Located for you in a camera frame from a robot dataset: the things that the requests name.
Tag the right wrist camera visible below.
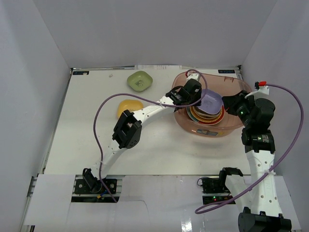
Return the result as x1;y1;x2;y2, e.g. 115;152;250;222
245;81;269;99

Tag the green square panda dish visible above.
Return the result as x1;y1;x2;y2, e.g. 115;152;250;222
127;71;153;92

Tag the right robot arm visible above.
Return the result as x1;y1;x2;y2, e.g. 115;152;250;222
218;91;292;232

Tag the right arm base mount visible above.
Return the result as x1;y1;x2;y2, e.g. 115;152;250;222
197;177;233;205

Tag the red floral round plate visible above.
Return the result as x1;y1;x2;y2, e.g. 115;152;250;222
186;107;225;125

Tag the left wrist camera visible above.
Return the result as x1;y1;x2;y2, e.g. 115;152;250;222
186;72;201;82

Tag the yellow square panda dish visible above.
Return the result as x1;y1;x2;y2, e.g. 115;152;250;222
116;100;144;118

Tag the woven bamboo round tray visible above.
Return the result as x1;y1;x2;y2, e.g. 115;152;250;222
190;107;225;125

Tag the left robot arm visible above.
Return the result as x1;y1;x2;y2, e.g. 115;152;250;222
82;78;204;193

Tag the cream square panda dish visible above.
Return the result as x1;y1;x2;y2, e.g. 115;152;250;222
194;108;224;119

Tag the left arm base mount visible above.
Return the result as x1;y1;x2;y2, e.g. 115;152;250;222
71;178;119;203

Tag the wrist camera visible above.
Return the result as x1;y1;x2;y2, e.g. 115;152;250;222
186;72;201;82
245;81;269;99

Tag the purple square panda dish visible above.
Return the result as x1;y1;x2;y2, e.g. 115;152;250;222
197;89;223;115

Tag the pink translucent plastic bin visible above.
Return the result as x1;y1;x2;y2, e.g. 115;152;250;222
174;73;251;137

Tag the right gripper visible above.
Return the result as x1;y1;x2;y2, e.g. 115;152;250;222
222;90;256;128

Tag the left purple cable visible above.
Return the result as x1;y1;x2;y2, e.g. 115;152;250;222
93;69;209;203

